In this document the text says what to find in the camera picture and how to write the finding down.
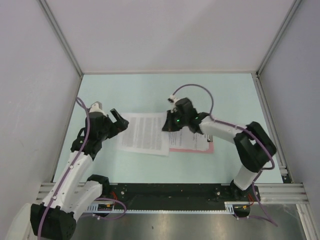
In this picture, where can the aluminium frame rail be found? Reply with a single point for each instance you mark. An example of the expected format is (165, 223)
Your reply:
(282, 193)

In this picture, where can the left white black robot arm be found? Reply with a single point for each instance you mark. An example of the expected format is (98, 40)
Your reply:
(56, 217)

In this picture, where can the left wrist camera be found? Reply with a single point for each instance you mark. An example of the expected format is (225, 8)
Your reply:
(96, 107)

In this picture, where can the white slotted cable duct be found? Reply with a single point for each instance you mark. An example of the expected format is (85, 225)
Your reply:
(93, 209)

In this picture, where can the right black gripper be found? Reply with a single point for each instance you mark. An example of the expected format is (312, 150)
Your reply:
(168, 126)

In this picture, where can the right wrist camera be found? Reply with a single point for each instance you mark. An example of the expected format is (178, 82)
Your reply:
(173, 100)

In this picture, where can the pink clipboard folder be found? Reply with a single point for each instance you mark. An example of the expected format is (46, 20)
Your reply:
(195, 148)

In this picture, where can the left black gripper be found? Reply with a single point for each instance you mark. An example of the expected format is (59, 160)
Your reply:
(120, 125)

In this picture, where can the white printed paper sheet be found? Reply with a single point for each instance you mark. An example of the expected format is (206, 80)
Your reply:
(144, 134)

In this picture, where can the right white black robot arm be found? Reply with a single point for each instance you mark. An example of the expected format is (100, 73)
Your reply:
(254, 147)

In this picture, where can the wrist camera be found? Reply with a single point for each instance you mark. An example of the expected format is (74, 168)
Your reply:
(173, 100)
(96, 107)

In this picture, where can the white printed paper sheets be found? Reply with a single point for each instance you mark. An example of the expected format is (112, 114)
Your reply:
(190, 140)

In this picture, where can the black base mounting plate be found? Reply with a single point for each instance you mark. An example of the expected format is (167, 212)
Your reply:
(178, 196)

